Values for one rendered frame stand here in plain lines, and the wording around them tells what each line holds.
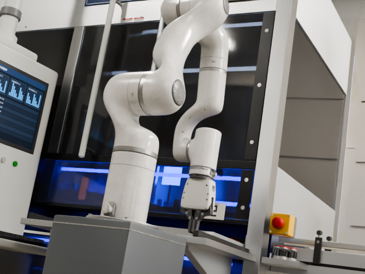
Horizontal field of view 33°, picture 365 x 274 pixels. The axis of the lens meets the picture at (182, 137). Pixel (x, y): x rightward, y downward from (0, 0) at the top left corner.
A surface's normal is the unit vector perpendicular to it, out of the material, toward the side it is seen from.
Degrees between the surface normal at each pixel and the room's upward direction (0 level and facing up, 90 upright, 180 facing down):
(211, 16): 121
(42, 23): 90
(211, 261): 90
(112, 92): 93
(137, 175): 90
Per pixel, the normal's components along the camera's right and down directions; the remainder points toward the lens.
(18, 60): 0.82, -0.01
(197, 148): -0.63, -0.30
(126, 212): 0.17, -0.22
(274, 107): -0.45, -0.29
